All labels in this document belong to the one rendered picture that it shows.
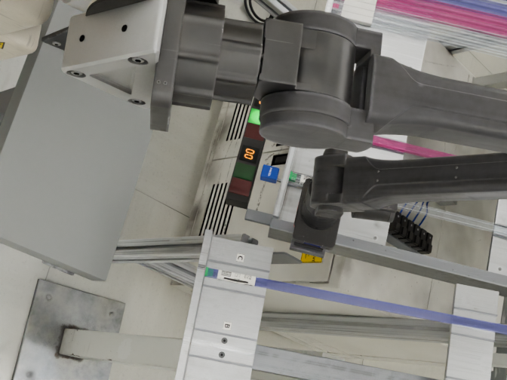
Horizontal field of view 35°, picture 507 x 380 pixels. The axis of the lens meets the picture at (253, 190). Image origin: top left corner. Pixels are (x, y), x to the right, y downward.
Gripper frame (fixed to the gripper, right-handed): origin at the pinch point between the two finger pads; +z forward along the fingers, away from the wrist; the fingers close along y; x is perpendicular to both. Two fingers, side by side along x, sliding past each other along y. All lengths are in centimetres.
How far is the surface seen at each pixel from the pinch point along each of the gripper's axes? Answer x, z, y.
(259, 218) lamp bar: 9.1, 11.0, 3.4
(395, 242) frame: -20.4, 42.6, 15.6
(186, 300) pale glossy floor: 24, 89, 1
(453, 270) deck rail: -25.0, 6.0, 0.8
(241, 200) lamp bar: 12.9, 8.5, 5.1
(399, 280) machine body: -24, 49, 9
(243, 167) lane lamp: 14.1, 8.4, 11.1
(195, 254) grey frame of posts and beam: 19.6, 22.3, -3.0
